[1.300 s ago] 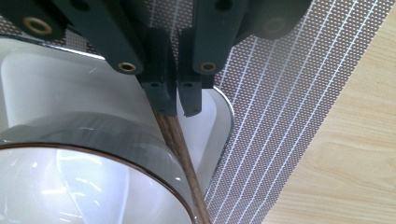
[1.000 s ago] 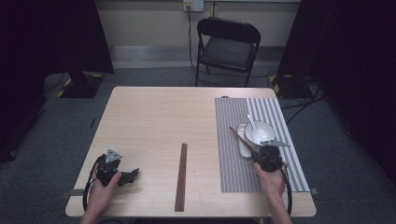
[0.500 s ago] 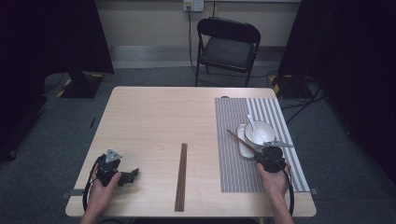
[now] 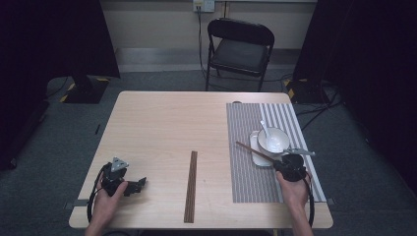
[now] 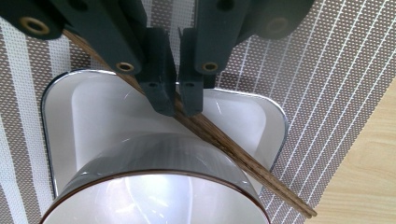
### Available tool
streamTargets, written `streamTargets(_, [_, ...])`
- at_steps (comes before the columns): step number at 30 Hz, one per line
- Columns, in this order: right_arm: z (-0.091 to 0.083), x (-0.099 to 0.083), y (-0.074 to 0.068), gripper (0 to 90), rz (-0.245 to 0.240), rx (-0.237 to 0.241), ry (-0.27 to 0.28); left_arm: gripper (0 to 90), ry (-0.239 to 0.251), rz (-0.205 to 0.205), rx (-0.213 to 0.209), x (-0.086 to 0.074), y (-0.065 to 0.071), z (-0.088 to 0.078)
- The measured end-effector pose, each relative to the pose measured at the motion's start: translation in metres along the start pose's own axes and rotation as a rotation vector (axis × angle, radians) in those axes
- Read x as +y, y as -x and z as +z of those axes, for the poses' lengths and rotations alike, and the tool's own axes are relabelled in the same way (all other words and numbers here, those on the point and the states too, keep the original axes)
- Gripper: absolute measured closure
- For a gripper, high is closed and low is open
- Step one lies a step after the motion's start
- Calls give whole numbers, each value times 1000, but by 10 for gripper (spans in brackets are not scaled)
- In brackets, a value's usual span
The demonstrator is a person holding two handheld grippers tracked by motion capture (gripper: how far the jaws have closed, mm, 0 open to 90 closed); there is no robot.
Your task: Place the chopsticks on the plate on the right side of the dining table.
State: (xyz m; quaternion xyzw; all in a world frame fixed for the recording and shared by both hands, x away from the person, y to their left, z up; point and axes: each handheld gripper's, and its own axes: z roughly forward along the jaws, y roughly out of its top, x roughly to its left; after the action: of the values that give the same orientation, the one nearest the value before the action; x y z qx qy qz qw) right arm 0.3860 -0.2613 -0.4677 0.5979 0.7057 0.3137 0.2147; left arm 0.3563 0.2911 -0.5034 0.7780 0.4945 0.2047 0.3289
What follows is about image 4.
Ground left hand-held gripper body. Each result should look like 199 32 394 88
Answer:
100 156 139 198

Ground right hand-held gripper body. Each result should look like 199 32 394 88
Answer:
279 147 317 183

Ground single brown wooden chopstick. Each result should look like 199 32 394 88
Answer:
235 141 278 164

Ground row of brown chopsticks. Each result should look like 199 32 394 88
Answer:
183 150 199 224

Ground person's left hand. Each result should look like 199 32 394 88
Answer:
90 174 129 227

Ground person's right hand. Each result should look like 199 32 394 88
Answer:
275 169 312 211

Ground white square plate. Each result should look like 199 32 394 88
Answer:
249 130 283 168

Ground white round bowl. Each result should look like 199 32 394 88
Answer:
257 126 291 155

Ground white ceramic spoon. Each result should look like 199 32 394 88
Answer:
259 119 276 148

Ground grey striped placemat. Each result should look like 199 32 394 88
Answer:
225 102 328 204

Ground black stand base striped tape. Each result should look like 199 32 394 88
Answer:
58 75 110 105
282 78 328 105

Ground black folding chair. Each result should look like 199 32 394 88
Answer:
205 17 275 92

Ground black curtain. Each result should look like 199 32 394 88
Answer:
292 0 417 198
0 0 121 172

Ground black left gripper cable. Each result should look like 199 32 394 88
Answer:
86 162 111 226

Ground black floor cables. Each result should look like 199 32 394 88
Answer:
294 83 344 132

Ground black wall socket cable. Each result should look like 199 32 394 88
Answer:
196 9 210 82

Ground white wall socket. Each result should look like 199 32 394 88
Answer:
192 0 216 14

